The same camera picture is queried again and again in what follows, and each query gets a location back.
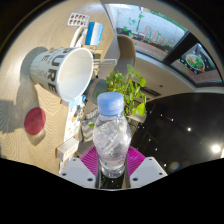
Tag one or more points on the food picture window poster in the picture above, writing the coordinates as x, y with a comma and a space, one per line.
196, 63

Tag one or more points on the flat round red coaster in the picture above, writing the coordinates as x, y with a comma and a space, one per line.
35, 121

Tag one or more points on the blister pill pack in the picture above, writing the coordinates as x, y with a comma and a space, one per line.
78, 19

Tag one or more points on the green potted plant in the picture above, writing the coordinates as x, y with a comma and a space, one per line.
128, 88

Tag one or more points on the white green tube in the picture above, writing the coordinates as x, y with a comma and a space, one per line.
77, 36

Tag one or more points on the white mug with black lettering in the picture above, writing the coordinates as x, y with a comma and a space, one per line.
75, 73

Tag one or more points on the clear blue-capped water bottle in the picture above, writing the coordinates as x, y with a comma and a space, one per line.
111, 140

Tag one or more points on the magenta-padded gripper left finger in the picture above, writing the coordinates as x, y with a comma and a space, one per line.
76, 171

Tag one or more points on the printed paper menu sheet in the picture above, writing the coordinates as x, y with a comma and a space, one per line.
72, 121

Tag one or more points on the small blue white box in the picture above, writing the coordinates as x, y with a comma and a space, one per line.
94, 33

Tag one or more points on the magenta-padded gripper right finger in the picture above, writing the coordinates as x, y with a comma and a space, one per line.
148, 170

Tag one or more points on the group of ceiling spot lights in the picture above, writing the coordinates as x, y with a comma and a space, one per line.
216, 148

